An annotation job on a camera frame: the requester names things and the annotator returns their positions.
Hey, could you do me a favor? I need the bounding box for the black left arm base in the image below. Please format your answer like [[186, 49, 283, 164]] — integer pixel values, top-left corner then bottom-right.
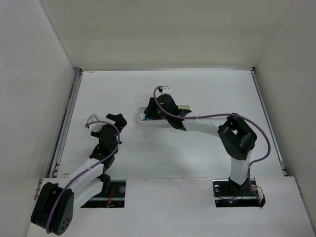
[[81, 174, 126, 208]]

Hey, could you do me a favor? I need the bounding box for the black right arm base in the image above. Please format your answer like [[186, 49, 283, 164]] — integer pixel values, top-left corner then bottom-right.
[[212, 178, 266, 207]]

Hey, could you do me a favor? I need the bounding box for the white three-compartment container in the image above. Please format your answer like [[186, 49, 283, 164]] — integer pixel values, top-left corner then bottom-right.
[[136, 104, 191, 126]]

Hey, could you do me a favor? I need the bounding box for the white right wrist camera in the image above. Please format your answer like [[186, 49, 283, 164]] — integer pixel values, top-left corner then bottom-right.
[[158, 86, 172, 95]]

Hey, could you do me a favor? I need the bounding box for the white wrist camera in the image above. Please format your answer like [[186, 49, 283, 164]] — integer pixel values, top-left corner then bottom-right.
[[158, 86, 172, 95], [87, 114, 102, 132]]

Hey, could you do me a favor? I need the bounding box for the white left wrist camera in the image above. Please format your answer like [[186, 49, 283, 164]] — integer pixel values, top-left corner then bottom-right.
[[87, 114, 102, 132]]

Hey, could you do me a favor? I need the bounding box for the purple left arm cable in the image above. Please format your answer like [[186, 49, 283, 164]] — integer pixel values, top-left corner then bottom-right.
[[45, 120, 121, 234]]

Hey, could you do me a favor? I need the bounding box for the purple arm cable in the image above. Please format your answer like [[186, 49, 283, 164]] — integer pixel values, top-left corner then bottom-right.
[[153, 85, 272, 178], [45, 120, 121, 234]]

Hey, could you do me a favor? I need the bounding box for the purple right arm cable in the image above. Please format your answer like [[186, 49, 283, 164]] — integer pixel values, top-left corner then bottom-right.
[[153, 85, 272, 178]]

